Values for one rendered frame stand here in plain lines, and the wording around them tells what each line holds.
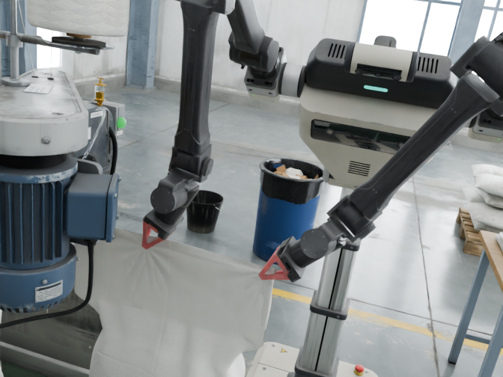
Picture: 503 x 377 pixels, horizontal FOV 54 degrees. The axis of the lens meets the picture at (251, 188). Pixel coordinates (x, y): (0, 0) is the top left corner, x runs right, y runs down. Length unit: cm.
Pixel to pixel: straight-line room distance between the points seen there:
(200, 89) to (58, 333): 120
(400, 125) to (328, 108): 19
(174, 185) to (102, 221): 23
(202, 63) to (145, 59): 886
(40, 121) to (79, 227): 19
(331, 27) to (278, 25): 94
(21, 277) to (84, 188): 17
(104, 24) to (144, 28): 891
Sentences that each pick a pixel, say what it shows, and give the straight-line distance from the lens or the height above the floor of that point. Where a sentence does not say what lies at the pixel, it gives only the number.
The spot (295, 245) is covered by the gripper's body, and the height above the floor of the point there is 116.
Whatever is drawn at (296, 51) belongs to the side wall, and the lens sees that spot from 913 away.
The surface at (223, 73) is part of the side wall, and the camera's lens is 949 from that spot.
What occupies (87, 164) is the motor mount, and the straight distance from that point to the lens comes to 92.
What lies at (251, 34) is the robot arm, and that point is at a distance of 115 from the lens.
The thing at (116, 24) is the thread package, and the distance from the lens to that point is 90.
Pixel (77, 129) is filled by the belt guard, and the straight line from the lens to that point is 80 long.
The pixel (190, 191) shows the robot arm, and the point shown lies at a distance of 109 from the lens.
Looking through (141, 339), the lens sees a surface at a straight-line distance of 128.
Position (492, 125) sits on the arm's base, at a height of 143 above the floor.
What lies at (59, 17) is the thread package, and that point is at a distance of 88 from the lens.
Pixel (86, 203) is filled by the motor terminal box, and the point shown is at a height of 128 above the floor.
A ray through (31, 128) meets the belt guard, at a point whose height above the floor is 141.
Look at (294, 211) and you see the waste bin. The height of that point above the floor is 42.
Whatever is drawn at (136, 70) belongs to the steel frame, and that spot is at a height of 32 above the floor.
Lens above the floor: 160
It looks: 19 degrees down
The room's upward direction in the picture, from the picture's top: 8 degrees clockwise
